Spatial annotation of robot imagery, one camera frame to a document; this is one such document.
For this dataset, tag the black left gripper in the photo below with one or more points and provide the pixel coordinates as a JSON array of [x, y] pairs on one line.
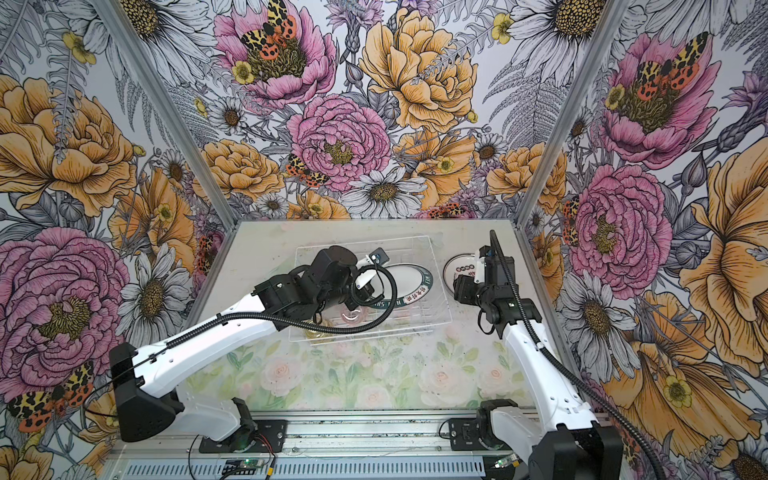
[[360, 295]]

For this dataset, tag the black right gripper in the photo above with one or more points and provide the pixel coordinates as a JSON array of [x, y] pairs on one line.
[[463, 289]]

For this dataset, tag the white plate red characters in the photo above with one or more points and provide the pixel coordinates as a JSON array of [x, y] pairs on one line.
[[463, 264]]

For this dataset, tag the white plate green band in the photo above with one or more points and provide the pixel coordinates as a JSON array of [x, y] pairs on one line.
[[413, 283]]

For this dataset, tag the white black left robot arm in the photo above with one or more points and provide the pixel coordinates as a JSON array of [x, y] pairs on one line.
[[146, 379]]

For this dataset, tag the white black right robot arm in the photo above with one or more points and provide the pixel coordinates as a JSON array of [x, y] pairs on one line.
[[566, 440]]

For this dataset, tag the pink glass cup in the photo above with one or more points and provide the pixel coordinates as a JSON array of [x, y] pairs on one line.
[[355, 317]]

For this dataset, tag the green circuit board right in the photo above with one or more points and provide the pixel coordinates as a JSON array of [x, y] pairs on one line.
[[509, 461]]

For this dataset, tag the green circuit board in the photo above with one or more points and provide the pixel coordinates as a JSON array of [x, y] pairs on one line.
[[509, 461], [249, 468]]

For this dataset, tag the green circuit board left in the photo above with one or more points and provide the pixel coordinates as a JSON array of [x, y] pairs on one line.
[[249, 468]]

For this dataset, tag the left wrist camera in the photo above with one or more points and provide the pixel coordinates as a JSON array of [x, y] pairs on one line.
[[379, 257]]

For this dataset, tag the white wire dish rack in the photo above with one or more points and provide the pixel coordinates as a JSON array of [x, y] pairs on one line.
[[420, 306]]

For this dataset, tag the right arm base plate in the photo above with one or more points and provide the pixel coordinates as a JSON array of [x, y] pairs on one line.
[[465, 434]]

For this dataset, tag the aluminium front rail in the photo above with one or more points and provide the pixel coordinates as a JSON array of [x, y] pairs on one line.
[[326, 435]]

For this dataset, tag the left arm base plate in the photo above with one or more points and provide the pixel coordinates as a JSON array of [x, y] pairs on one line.
[[261, 436]]

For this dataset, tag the aluminium corner frame post right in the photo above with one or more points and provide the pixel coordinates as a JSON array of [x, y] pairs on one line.
[[599, 47]]

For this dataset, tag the aluminium corner frame post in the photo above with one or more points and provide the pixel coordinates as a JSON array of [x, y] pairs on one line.
[[599, 47], [137, 56]]

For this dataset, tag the aluminium corner frame post left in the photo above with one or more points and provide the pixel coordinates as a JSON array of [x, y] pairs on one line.
[[137, 56]]

